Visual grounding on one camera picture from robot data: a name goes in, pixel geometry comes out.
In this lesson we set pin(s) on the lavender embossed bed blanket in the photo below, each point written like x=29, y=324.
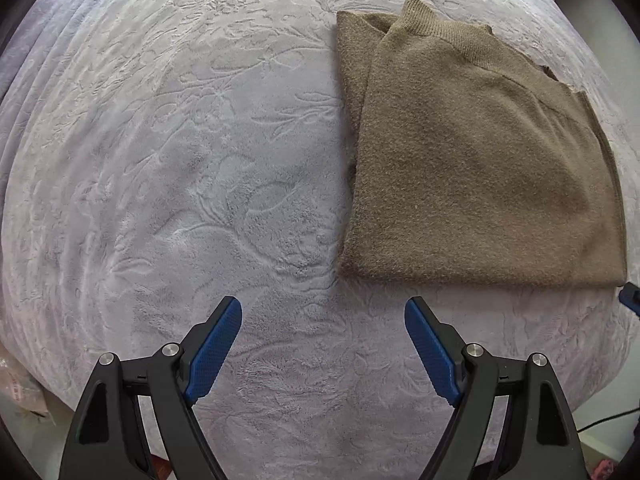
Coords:
x=157, y=155

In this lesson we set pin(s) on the plastic bag on floor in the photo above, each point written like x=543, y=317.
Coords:
x=21, y=388

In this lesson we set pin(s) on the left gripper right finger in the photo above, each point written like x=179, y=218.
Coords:
x=440, y=349

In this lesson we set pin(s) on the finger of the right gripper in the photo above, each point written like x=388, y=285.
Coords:
x=629, y=296

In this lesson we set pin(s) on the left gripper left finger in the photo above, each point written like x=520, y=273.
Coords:
x=205, y=348

